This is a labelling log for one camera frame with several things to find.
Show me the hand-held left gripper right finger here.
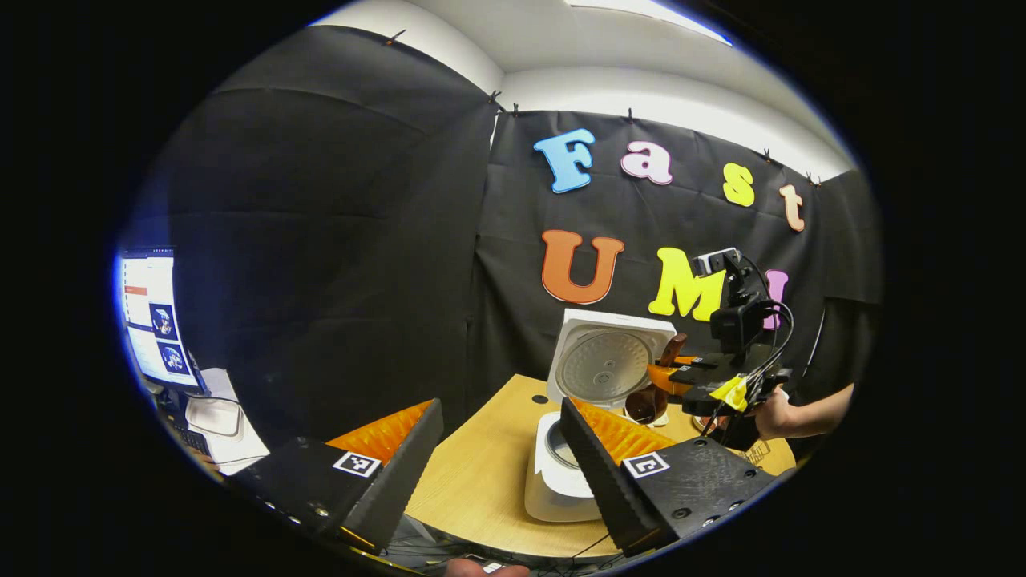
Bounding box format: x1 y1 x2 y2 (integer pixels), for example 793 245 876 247
559 397 782 559

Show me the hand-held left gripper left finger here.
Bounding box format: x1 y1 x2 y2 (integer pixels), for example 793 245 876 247
228 398 446 555

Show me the brown wooden spoon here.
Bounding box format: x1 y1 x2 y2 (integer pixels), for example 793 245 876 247
625 333 689 426

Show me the white rice cooker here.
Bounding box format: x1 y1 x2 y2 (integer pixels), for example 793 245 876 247
525 309 678 523

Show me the white paper sheet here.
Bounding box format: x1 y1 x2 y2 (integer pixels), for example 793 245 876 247
186 369 269 474

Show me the black backdrop cloth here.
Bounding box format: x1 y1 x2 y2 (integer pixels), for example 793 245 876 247
120 24 883 474

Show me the computer monitor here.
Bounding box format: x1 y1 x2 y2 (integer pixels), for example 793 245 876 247
120 248 201 393

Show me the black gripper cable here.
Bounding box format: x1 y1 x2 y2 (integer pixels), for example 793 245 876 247
737 252 796 381

